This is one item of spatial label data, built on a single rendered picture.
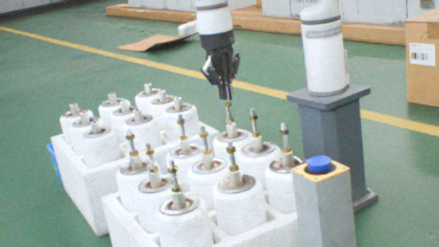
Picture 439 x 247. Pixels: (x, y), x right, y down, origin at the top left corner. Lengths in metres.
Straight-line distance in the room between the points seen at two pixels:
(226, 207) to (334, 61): 0.47
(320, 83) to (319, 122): 0.09
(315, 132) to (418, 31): 0.84
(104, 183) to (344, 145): 0.61
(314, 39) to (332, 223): 0.51
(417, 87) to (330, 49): 0.88
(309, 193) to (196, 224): 0.21
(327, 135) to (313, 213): 0.44
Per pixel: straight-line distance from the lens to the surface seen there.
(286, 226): 1.10
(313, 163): 0.96
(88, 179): 1.51
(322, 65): 1.36
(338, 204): 0.97
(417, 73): 2.18
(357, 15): 3.36
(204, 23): 1.25
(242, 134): 1.34
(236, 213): 1.08
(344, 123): 1.39
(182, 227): 1.03
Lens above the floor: 0.72
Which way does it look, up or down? 20 degrees down
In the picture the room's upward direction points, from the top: 9 degrees counter-clockwise
